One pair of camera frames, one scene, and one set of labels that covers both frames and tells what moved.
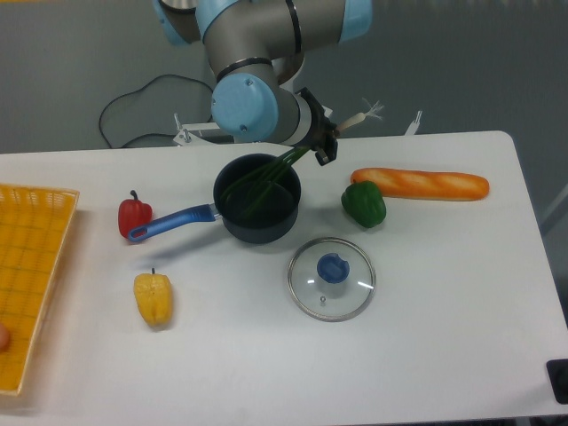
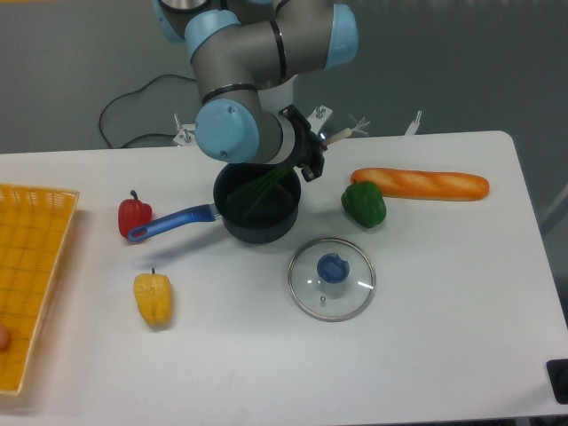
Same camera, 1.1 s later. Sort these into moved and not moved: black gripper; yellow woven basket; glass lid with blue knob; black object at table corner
Moved: black gripper
Not moved: yellow woven basket; glass lid with blue knob; black object at table corner
